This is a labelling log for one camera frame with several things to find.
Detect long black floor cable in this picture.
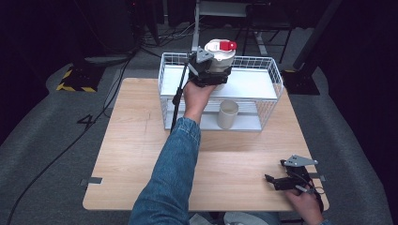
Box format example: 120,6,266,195
6,57,133,225

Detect black metal chair frame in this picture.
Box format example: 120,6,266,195
234,2,296,65

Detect person's right hand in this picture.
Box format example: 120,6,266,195
284,187,324,222

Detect white desk frame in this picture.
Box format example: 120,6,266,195
191,0,268,56

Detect white cup with red lid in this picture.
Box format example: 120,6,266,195
204,38,238,92

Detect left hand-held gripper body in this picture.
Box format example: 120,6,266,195
187,46,216,88

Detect black slanted pole with base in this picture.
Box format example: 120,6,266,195
281,0,344,96

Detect yellow black striped stand base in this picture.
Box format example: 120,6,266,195
55,65,99,94

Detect bundle of floor cables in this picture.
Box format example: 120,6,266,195
137,20,196,59

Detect white wire shelf rack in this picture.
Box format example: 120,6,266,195
158,52,284,133

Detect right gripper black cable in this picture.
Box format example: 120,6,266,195
294,171,325,214

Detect person's legs in jeans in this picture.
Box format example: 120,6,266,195
187,211,283,225

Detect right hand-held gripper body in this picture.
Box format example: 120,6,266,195
279,154,319,190

